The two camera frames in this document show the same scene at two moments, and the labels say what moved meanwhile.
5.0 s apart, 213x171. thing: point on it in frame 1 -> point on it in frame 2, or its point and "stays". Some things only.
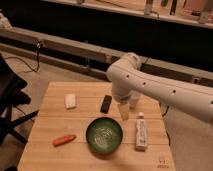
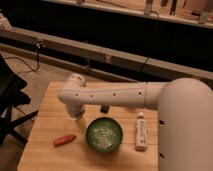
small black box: x=106 y=103 stays
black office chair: x=10 y=97 stays
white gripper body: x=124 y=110 -> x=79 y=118
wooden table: x=77 y=127 stays
